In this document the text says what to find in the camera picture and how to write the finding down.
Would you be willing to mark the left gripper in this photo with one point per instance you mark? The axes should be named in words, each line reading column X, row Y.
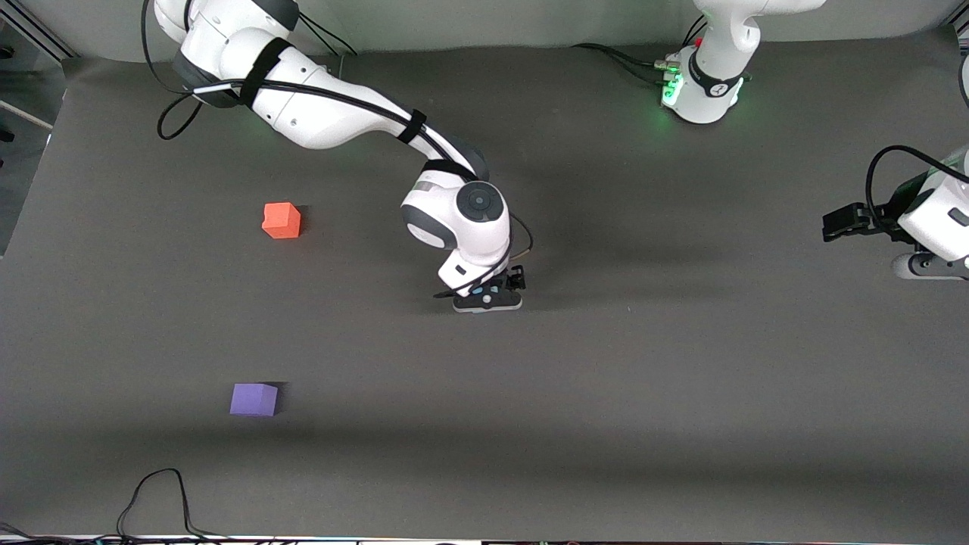
column 890, row 217

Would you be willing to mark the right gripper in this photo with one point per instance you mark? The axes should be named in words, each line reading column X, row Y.
column 515, row 278

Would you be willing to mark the blue foam block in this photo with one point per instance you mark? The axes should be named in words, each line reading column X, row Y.
column 486, row 291

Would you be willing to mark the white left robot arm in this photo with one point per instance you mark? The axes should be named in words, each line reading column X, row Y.
column 715, row 68

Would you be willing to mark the orange foam block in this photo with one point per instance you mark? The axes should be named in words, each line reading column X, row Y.
column 280, row 221

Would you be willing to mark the purple foam block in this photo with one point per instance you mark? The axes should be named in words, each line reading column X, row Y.
column 253, row 400

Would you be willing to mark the dark grey table mat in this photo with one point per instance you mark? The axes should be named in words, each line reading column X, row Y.
column 484, row 424

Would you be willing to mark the aluminium frame rail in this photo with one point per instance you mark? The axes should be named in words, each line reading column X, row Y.
column 42, row 29

